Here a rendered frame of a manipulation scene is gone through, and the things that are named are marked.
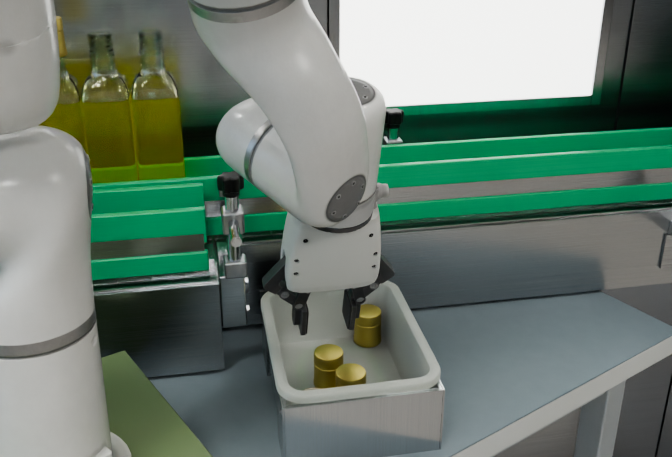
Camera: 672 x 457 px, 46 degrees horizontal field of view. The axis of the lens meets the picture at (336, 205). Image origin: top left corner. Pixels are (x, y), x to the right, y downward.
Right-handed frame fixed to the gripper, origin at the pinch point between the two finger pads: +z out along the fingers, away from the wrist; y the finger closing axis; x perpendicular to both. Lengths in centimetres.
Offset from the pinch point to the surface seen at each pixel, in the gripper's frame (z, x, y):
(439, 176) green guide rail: -3.4, -18.8, -19.1
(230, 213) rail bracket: -8.1, -8.9, 9.6
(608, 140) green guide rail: -3, -25, -48
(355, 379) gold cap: 3.3, 7.2, -2.0
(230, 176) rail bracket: -11.9, -10.6, 9.4
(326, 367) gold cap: 5.4, 3.4, 0.3
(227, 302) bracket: 3.5, -6.4, 10.4
